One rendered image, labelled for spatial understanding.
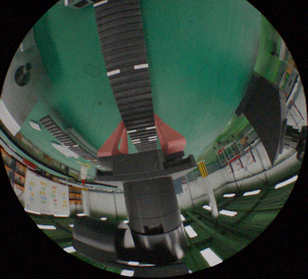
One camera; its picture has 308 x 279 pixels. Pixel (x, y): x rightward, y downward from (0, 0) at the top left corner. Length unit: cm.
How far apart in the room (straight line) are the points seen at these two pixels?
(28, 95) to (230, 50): 32
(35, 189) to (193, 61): 312
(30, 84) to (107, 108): 15
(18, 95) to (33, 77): 4
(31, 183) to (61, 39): 292
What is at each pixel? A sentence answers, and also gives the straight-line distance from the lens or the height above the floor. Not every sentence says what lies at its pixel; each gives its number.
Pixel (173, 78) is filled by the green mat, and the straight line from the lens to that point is 15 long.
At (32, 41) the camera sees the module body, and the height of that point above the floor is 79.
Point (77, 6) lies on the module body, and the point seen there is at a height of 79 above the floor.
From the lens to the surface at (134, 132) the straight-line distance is 17.
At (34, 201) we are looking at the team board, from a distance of 308.
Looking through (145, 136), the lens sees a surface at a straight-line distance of 19.
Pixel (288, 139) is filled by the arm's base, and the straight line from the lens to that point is 45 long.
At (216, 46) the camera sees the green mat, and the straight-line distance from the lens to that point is 18.
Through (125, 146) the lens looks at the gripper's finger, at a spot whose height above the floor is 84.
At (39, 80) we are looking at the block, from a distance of 19.
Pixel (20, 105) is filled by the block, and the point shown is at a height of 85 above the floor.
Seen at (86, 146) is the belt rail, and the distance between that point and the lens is 30.
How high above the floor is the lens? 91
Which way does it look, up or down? 39 degrees down
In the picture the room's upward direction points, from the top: 167 degrees clockwise
